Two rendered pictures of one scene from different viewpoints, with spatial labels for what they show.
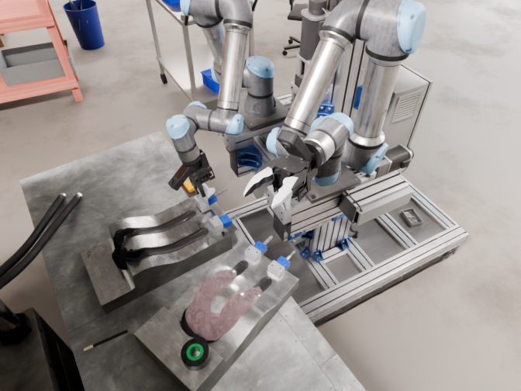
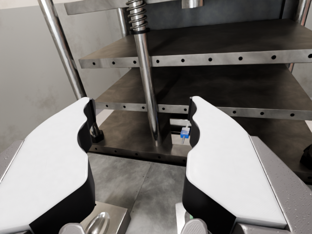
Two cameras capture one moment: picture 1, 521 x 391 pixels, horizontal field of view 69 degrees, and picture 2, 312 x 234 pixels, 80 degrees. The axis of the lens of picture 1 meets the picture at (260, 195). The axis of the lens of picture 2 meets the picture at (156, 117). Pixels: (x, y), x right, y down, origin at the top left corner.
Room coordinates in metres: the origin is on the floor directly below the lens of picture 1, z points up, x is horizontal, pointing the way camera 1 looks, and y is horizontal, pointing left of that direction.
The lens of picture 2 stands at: (0.63, -0.05, 1.51)
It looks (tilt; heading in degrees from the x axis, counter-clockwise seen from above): 32 degrees down; 146
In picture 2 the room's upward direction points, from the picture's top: 9 degrees counter-clockwise
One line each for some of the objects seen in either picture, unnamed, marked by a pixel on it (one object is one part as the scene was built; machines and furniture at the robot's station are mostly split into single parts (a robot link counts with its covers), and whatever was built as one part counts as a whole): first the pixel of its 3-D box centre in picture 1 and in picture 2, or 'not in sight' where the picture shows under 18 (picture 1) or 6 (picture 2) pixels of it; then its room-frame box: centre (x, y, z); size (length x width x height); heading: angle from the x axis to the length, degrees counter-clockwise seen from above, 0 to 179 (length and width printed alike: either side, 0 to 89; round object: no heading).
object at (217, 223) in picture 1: (226, 220); not in sight; (0.95, 0.13, 0.89); 0.13 x 0.05 x 0.05; 123
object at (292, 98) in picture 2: not in sight; (195, 81); (-0.16, 0.84, 1.02); 1.10 x 0.74 x 0.05; 33
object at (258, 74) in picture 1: (258, 74); not in sight; (1.50, 0.01, 1.20); 0.13 x 0.12 x 0.14; 74
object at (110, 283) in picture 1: (156, 244); not in sight; (0.85, 0.39, 0.87); 0.50 x 0.26 x 0.14; 123
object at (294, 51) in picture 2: not in sight; (194, 41); (-0.16, 0.84, 1.27); 1.10 x 0.74 x 0.05; 33
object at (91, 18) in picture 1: (84, 23); not in sight; (4.50, 2.06, 0.25); 0.41 x 0.37 x 0.50; 65
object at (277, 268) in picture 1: (284, 262); not in sight; (0.78, -0.09, 0.86); 0.13 x 0.05 x 0.05; 141
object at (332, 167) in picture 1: (321, 161); not in sight; (0.78, -0.17, 1.33); 0.11 x 0.08 x 0.11; 53
